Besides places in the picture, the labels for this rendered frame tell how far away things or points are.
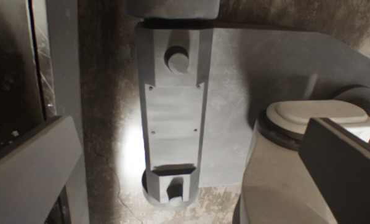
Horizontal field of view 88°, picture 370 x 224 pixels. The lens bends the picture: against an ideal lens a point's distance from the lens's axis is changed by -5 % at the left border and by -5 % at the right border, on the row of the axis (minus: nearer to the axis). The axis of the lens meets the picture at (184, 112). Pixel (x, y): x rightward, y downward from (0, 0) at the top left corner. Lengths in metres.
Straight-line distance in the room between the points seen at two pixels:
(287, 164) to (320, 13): 0.51
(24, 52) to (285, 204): 0.30
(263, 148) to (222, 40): 0.22
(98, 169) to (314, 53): 0.77
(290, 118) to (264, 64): 0.15
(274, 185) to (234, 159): 0.30
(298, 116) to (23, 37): 0.39
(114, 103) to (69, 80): 0.49
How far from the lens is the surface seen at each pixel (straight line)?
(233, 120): 0.52
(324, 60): 0.57
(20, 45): 0.21
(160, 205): 0.66
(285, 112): 0.41
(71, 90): 0.18
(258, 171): 0.33
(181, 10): 0.38
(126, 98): 0.64
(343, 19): 0.81
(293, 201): 0.28
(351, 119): 0.47
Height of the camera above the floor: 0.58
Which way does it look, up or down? 60 degrees down
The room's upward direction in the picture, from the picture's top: 165 degrees clockwise
